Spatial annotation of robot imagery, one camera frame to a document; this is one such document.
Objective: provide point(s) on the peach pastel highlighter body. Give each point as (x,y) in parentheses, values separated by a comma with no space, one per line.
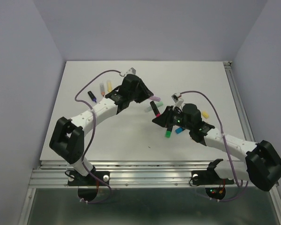
(102,89)

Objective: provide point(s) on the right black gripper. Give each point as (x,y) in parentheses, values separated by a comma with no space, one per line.
(164,120)

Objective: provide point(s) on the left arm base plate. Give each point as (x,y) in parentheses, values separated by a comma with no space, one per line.
(75,179)

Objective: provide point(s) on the blue black highlighter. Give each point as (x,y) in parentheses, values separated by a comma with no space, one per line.
(179,130)

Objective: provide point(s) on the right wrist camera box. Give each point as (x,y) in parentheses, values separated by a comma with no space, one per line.
(177,98)

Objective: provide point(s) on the green black highlighter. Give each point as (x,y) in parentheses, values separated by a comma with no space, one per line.
(168,132)

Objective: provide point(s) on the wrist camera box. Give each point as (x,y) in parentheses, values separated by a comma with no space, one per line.
(177,98)
(131,71)

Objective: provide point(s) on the pink pastel highlighter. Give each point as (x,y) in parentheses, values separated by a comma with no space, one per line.
(154,98)

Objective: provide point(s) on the purple black highlighter body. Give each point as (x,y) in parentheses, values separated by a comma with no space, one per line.
(92,96)

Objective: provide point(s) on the aluminium right side rail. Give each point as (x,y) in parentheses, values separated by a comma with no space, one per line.
(238,102)

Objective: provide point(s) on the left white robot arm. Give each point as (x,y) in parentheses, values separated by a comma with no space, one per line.
(68,136)

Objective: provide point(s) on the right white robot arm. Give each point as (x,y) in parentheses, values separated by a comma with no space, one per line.
(258,163)

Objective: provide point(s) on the aluminium front rail frame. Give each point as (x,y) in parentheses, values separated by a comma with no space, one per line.
(144,193)

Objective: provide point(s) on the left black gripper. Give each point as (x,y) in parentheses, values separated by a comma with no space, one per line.
(145,92)

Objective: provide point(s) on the yellow pastel highlighter body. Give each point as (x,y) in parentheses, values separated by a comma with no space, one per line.
(109,86)

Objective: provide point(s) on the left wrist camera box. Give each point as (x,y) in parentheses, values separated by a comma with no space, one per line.
(131,71)

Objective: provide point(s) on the yellow highlighter cap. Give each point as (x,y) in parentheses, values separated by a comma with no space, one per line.
(205,115)

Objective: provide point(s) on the pink black highlighter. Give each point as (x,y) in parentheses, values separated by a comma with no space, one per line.
(154,108)

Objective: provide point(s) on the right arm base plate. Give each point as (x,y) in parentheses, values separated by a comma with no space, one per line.
(205,177)

